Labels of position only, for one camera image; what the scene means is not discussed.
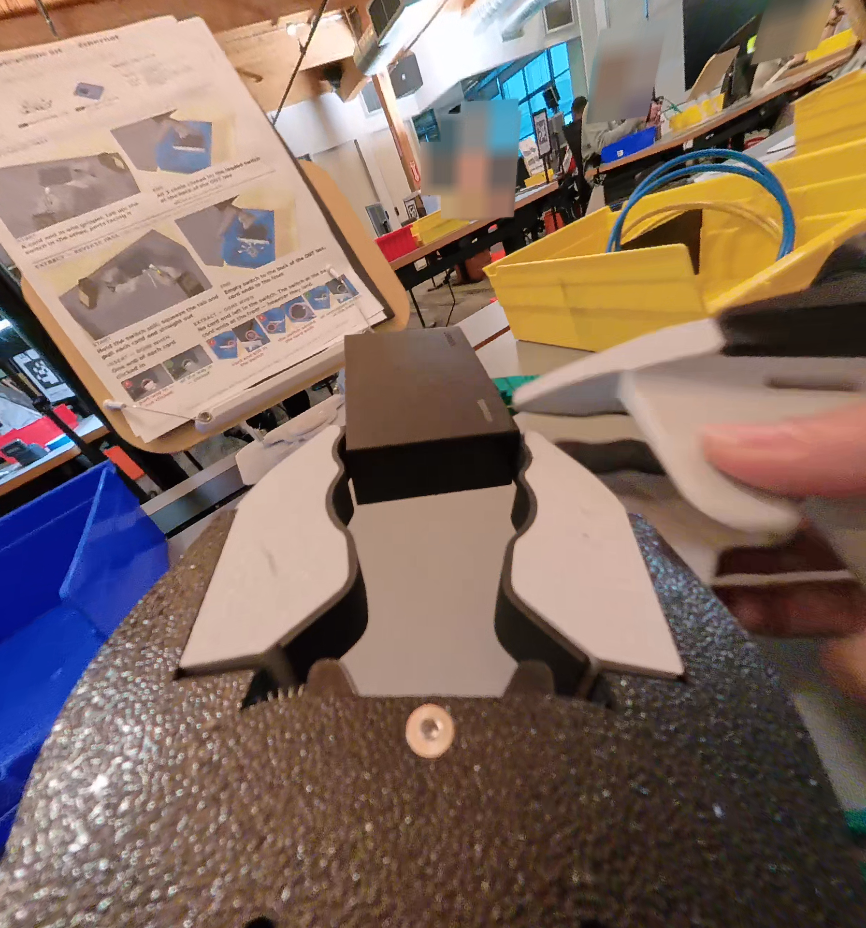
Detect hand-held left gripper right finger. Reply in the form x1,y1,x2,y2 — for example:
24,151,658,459
494,432,687,701

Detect printed instruction sheet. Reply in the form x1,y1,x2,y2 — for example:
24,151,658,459
0,16,394,445

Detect blue plastic bin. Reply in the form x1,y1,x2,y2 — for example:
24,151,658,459
0,460,172,882

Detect black network switch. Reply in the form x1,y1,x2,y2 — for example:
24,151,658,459
344,326,521,506

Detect black white tag sign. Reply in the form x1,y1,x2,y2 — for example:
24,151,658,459
11,348,75,405

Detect black wall speaker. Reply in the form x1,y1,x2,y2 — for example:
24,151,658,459
388,52,424,100

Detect yellow plastic bin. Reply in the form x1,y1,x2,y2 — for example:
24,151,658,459
482,138,866,354
792,69,866,164

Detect green ethernet cable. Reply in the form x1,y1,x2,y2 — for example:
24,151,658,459
491,373,866,887

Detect small blue bin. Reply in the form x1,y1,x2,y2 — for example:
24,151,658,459
600,127,659,164

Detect person's right hand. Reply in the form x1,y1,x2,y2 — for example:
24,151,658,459
701,397,866,715

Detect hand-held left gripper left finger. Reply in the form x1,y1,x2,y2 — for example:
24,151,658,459
178,425,369,688

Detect black wall monitor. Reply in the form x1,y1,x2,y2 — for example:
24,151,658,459
683,0,762,87

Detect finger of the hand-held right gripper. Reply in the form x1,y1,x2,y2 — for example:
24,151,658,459
552,435,720,581
513,319,866,534

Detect blue ethernet cable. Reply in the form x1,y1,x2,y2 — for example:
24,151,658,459
606,148,798,261

